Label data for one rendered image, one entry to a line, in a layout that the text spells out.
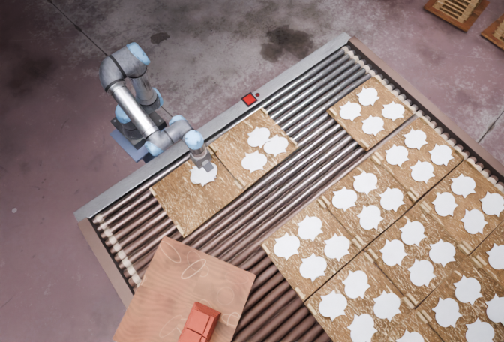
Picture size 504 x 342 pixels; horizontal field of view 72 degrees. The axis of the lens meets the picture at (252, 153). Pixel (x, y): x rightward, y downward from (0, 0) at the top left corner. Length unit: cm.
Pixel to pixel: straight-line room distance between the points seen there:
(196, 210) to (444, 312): 134
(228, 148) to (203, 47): 183
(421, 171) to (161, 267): 150
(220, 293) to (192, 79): 224
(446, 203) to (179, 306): 150
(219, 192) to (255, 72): 178
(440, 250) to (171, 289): 138
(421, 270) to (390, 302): 24
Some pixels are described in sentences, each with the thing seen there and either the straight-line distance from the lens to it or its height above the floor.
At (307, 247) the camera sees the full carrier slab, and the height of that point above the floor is 94.
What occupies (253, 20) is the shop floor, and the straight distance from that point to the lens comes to 389.
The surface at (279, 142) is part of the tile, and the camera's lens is 205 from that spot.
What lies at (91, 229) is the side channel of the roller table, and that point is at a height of 95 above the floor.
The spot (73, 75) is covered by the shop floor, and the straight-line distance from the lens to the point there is 387.
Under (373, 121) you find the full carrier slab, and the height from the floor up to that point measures 95.
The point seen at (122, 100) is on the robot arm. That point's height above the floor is 150.
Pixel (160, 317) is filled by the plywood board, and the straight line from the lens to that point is 181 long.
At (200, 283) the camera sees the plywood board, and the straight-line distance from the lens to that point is 178.
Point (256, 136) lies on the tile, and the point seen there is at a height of 95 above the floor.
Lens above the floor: 280
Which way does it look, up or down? 67 degrees down
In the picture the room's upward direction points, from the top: 1 degrees counter-clockwise
